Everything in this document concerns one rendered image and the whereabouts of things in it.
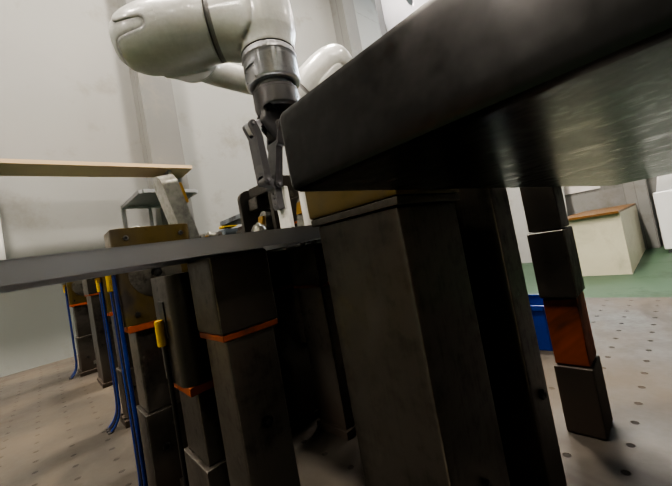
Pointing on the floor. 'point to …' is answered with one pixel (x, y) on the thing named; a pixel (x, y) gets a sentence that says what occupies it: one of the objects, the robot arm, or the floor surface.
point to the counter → (608, 240)
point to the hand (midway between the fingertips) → (297, 210)
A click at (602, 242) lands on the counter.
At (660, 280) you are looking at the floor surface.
